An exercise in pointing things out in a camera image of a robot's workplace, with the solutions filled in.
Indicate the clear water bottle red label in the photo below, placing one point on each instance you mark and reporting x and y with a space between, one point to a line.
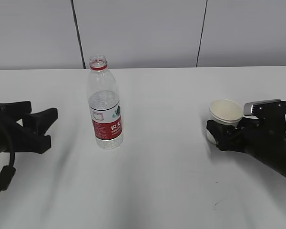
104 104

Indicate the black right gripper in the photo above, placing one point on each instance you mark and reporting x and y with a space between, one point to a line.
262 136

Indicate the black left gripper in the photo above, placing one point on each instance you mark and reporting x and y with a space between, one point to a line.
33 140

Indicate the white paper cup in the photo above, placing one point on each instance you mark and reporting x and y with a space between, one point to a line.
225 112

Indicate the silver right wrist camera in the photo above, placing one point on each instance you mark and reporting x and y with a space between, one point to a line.
248 109

